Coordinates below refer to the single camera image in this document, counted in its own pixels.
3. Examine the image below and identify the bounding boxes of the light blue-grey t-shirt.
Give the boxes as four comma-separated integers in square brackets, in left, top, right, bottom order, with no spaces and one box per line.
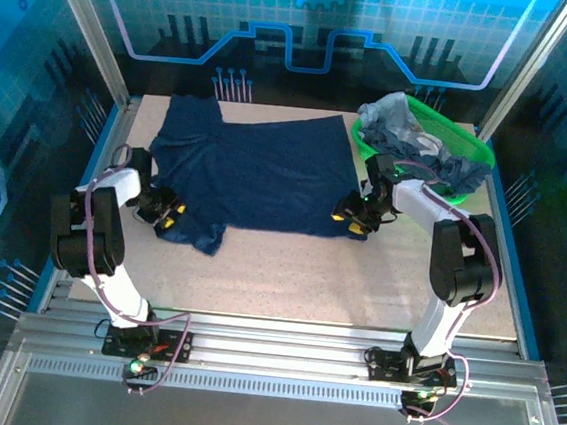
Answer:
[353,87,449,156]

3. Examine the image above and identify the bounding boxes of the navy t-shirt with white print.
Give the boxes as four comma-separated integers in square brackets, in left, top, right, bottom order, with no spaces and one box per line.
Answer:
[138,90,370,271]

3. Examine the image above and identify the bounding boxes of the slotted metal strip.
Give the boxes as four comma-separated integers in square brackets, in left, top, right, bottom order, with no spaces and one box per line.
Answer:
[26,354,408,410]

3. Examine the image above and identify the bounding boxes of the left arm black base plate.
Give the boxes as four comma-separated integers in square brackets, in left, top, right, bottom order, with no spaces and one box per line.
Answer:
[101,323,194,364]

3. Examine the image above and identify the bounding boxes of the pile of grey-blue clothes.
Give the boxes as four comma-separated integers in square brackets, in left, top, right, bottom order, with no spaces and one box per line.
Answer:
[360,124,494,201]

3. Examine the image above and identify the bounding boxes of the aluminium frame post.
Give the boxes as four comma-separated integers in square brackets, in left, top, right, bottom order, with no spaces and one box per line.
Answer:
[477,0,567,143]
[28,0,143,111]

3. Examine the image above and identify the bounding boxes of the small controller board with LED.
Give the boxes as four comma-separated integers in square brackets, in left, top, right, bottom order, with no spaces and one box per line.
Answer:
[120,355,160,387]
[398,387,441,419]

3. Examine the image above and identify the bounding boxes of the grey metal panel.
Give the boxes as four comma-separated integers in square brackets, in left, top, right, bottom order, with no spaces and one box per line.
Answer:
[0,345,567,425]

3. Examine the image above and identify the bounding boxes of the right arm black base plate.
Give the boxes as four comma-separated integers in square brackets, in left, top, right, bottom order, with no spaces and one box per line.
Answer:
[364,345,461,390]

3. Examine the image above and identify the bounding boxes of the green perforated plastic basket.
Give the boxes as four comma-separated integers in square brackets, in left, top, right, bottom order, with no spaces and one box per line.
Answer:
[343,89,501,209]

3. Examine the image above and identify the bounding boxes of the aluminium mounting rail beam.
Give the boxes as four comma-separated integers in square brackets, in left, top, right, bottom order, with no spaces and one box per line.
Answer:
[13,292,553,405]

